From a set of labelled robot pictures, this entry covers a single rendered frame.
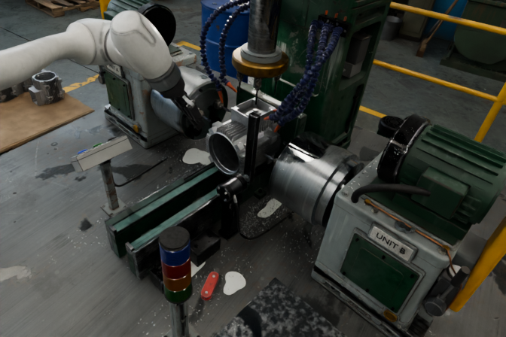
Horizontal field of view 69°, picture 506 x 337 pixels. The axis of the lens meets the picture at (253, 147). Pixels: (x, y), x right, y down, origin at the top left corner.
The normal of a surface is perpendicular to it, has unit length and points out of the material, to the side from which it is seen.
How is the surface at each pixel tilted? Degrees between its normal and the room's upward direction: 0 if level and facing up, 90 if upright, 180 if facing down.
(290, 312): 0
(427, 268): 89
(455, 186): 0
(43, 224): 0
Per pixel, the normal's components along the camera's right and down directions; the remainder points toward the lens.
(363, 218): -0.67, 0.41
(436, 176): 0.08, -0.79
